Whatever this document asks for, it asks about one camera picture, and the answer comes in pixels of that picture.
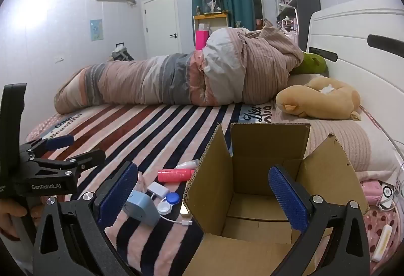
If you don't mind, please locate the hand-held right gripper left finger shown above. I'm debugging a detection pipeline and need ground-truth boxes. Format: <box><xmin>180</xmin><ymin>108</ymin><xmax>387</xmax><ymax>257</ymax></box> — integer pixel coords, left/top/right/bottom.
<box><xmin>33</xmin><ymin>161</ymin><xmax>139</xmax><ymax>276</ymax></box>

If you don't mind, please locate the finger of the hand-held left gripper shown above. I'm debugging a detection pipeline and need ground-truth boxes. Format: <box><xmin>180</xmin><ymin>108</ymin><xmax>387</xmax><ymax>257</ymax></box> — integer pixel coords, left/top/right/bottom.
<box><xmin>30</xmin><ymin>149</ymin><xmax>107</xmax><ymax>176</ymax></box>
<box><xmin>19</xmin><ymin>135</ymin><xmax>75</xmax><ymax>157</ymax></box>

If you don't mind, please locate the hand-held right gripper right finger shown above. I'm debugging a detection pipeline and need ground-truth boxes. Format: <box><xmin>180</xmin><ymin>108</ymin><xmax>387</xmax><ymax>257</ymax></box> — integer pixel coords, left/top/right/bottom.
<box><xmin>268</xmin><ymin>165</ymin><xmax>370</xmax><ymax>276</ymax></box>

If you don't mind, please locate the brown cardboard box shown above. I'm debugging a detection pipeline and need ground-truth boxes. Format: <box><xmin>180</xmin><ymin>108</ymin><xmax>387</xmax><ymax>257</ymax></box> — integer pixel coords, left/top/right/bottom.
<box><xmin>183</xmin><ymin>123</ymin><xmax>370</xmax><ymax>276</ymax></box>

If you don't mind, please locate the small white tube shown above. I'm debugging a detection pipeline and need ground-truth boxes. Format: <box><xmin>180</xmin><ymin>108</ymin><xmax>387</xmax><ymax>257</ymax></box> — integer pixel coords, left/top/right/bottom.
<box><xmin>175</xmin><ymin>160</ymin><xmax>199</xmax><ymax>170</ymax></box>

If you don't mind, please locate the person's left hand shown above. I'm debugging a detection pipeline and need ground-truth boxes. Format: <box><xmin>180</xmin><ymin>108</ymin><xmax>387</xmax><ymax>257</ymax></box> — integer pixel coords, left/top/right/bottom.
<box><xmin>0</xmin><ymin>199</ymin><xmax>41</xmax><ymax>240</ymax></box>

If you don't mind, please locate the light blue alarm clock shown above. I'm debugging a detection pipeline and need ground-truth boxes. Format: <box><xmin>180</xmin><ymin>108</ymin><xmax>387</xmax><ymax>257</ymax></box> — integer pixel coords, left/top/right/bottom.
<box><xmin>121</xmin><ymin>189</ymin><xmax>161</xmax><ymax>227</ymax></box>

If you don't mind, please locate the white charger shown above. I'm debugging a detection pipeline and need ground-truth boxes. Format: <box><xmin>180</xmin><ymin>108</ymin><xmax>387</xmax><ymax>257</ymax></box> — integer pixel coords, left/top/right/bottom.
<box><xmin>147</xmin><ymin>181</ymin><xmax>170</xmax><ymax>199</ymax></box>

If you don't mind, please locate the striped blanket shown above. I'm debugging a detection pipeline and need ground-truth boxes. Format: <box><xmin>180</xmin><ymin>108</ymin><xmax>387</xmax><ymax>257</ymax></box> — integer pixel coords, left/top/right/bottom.
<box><xmin>25</xmin><ymin>99</ymin><xmax>316</xmax><ymax>276</ymax></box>

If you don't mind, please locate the blue white contact lens case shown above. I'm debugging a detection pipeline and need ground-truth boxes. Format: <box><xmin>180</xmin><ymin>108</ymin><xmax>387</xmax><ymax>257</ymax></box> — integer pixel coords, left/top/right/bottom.
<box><xmin>157</xmin><ymin>193</ymin><xmax>181</xmax><ymax>215</ymax></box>

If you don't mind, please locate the pink tube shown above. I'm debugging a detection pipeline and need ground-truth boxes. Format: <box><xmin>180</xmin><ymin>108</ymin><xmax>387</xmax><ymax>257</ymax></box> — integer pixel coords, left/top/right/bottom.
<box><xmin>158</xmin><ymin>169</ymin><xmax>195</xmax><ymax>182</ymax></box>

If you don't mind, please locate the pink pouch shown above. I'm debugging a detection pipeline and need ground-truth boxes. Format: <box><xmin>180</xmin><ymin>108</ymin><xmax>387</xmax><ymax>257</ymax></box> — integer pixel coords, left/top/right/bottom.
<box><xmin>360</xmin><ymin>179</ymin><xmax>387</xmax><ymax>206</ymax></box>

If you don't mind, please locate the pink dotted bedsheet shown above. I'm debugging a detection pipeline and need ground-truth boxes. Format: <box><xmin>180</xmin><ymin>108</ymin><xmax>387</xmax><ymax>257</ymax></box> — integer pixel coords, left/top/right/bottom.
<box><xmin>357</xmin><ymin>169</ymin><xmax>404</xmax><ymax>267</ymax></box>

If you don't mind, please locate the white round device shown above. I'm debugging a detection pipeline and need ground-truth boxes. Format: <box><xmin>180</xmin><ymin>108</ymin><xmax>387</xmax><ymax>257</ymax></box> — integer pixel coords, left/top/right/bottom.
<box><xmin>380</xmin><ymin>183</ymin><xmax>394</xmax><ymax>211</ymax></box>

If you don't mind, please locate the tan plush toy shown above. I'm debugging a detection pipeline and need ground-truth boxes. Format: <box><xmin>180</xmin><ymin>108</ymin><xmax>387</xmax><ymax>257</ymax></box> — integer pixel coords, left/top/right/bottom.
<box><xmin>275</xmin><ymin>77</ymin><xmax>362</xmax><ymax>121</ymax></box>

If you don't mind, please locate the cream tube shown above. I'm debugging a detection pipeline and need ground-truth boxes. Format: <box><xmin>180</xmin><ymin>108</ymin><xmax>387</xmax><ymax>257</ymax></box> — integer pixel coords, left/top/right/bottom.
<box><xmin>371</xmin><ymin>225</ymin><xmax>394</xmax><ymax>263</ymax></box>

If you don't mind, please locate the dark bag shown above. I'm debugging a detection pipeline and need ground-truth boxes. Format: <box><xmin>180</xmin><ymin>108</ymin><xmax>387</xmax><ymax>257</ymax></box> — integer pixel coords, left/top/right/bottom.
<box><xmin>110</xmin><ymin>44</ymin><xmax>136</xmax><ymax>62</ymax></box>

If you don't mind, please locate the green plush toy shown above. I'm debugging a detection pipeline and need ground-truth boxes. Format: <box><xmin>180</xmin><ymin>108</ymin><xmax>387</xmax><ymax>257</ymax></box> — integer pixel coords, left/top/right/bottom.
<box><xmin>289</xmin><ymin>52</ymin><xmax>328</xmax><ymax>76</ymax></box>

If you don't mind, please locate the rolled pink grey duvet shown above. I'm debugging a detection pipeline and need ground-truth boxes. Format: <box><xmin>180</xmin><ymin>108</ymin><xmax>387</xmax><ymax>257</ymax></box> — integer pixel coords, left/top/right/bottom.
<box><xmin>52</xmin><ymin>18</ymin><xmax>304</xmax><ymax>115</ymax></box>

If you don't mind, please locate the white door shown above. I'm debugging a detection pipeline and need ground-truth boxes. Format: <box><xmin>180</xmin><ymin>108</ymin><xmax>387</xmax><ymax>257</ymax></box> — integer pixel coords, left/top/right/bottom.
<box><xmin>142</xmin><ymin>0</ymin><xmax>181</xmax><ymax>60</ymax></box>

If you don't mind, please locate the pink box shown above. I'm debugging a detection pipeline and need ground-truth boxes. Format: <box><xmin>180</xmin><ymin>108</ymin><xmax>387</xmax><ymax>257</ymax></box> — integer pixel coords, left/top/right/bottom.
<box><xmin>196</xmin><ymin>30</ymin><xmax>210</xmax><ymax>51</ymax></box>

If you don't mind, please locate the yellow side table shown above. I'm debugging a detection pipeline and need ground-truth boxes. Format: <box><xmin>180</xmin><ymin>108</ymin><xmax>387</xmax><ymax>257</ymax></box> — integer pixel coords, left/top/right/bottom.
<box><xmin>193</xmin><ymin>13</ymin><xmax>229</xmax><ymax>47</ymax></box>

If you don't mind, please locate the glass display case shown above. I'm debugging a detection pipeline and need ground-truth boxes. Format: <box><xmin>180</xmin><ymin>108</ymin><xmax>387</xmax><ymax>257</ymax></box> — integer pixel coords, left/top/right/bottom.
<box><xmin>199</xmin><ymin>0</ymin><xmax>223</xmax><ymax>15</ymax></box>

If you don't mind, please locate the white charging cable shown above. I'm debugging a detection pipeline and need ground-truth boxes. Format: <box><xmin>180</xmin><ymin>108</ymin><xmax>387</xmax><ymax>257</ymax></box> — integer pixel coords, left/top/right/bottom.
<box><xmin>148</xmin><ymin>193</ymin><xmax>193</xmax><ymax>227</ymax></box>

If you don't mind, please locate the thin white cable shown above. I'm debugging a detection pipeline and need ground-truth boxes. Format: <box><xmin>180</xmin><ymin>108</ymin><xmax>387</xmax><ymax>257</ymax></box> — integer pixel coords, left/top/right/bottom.
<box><xmin>386</xmin><ymin>137</ymin><xmax>404</xmax><ymax>212</ymax></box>

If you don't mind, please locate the blue wall poster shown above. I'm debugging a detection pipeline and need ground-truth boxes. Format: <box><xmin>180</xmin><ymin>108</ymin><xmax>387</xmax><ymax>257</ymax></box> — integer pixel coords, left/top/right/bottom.
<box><xmin>90</xmin><ymin>19</ymin><xmax>104</xmax><ymax>42</ymax></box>

